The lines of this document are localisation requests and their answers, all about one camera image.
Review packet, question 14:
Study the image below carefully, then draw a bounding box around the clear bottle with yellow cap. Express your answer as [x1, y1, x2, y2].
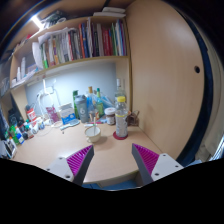
[114, 95, 130, 139]

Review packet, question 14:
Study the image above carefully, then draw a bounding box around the green glass bottle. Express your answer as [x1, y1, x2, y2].
[95, 87, 105, 118]

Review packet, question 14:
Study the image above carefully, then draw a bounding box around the red and white canister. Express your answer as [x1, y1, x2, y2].
[26, 107, 38, 123]

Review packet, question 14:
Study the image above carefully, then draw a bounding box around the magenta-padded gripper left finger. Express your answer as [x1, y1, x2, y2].
[44, 144, 95, 187]

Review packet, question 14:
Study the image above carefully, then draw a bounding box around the blue and white box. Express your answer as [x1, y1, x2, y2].
[59, 103, 78, 125]

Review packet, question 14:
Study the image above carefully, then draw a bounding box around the white power strip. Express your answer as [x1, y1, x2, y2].
[37, 87, 56, 96]

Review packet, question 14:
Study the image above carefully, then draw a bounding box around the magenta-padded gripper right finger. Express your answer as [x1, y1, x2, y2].
[131, 143, 185, 186]

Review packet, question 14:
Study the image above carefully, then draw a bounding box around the blue floor mat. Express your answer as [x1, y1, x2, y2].
[83, 179, 138, 191]

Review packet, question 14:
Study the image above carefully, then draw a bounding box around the ceiling light bar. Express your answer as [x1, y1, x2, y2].
[30, 14, 44, 30]

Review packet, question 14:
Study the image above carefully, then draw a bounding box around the brown jar with white lid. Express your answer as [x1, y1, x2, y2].
[104, 106, 117, 126]

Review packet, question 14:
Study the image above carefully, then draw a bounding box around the tall clear glass bottle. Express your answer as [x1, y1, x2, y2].
[114, 78, 127, 101]

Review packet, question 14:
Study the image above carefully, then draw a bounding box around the brown mug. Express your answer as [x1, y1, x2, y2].
[126, 109, 140, 127]

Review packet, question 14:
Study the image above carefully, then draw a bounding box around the white bottle with blue label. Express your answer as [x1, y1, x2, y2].
[14, 131, 25, 145]

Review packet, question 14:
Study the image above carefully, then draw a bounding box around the magenta pouch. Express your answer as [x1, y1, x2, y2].
[45, 105, 60, 124]

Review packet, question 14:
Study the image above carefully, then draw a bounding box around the cream ceramic cup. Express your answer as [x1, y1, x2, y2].
[84, 124, 102, 144]

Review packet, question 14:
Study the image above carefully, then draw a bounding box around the clear glass bottle gold cap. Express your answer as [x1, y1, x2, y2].
[86, 86, 97, 118]

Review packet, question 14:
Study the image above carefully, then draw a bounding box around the flat round red coaster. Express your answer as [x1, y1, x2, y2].
[112, 130, 129, 141]

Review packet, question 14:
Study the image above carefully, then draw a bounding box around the green container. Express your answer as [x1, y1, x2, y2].
[8, 124, 20, 145]

